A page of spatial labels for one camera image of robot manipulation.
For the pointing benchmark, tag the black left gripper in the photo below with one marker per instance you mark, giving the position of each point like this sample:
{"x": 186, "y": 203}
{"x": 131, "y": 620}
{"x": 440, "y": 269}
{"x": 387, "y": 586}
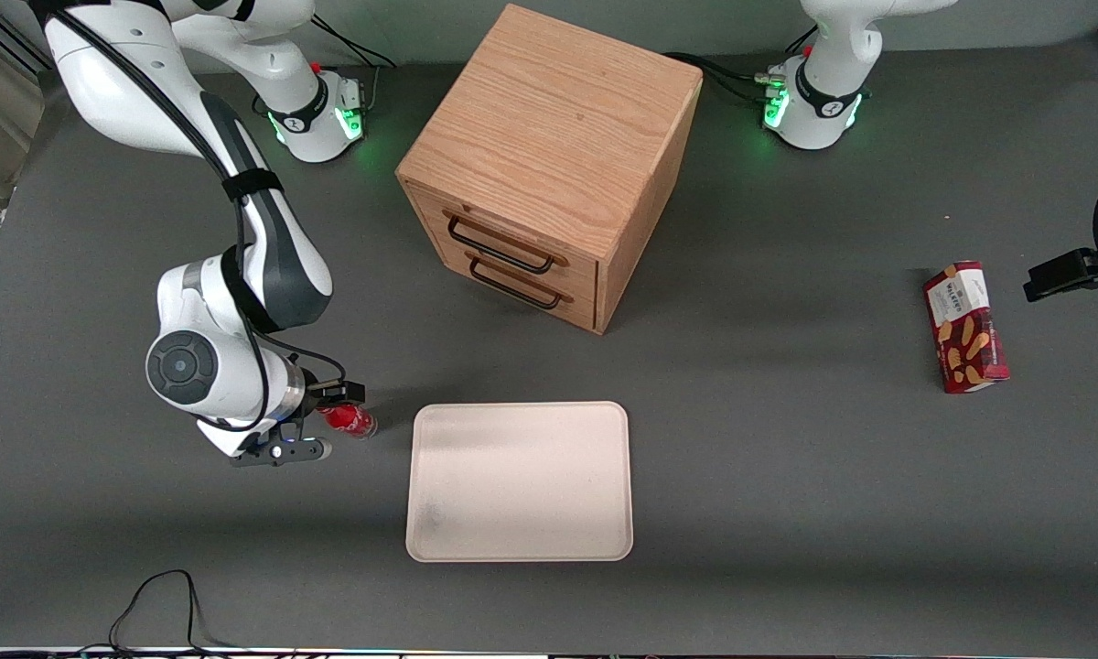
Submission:
{"x": 1064, "y": 274}

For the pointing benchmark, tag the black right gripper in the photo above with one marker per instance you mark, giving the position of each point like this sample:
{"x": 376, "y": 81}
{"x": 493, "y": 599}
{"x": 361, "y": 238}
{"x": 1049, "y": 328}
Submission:
{"x": 327, "y": 394}

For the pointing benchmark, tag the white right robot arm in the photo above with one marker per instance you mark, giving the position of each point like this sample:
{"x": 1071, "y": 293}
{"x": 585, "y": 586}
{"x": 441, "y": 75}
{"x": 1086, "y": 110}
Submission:
{"x": 274, "y": 265}

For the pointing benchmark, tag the cream plastic tray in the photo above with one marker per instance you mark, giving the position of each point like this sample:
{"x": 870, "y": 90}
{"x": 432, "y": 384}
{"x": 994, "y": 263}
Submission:
{"x": 519, "y": 480}

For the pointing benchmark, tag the red cookie box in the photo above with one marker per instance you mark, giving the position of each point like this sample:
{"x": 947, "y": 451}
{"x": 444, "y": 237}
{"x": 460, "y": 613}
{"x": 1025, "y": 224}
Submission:
{"x": 965, "y": 329}

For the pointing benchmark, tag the oak wooden drawer front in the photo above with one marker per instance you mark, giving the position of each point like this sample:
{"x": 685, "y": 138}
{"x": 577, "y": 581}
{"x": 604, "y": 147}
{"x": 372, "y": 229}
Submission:
{"x": 531, "y": 300}
{"x": 512, "y": 233}

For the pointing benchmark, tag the oak wooden drawer cabinet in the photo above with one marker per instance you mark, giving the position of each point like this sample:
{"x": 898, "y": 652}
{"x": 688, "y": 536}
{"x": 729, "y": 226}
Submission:
{"x": 549, "y": 119}

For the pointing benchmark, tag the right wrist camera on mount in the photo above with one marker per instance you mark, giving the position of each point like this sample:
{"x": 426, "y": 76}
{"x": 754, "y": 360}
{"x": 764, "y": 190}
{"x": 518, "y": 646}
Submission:
{"x": 284, "y": 451}

